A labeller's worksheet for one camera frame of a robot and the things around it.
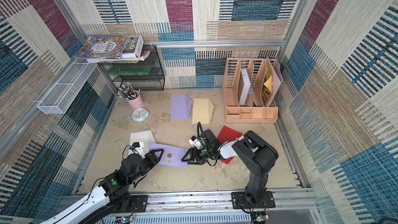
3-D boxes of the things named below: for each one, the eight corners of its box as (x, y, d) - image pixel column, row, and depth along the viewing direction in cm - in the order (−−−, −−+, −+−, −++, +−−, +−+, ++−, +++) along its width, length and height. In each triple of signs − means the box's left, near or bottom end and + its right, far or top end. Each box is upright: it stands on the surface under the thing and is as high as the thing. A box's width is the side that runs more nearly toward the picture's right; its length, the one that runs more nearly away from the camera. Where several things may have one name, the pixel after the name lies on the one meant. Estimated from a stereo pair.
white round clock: (131, 122, 105) (129, 119, 102) (135, 110, 111) (133, 107, 108) (147, 122, 105) (145, 119, 102) (150, 110, 111) (148, 107, 108)
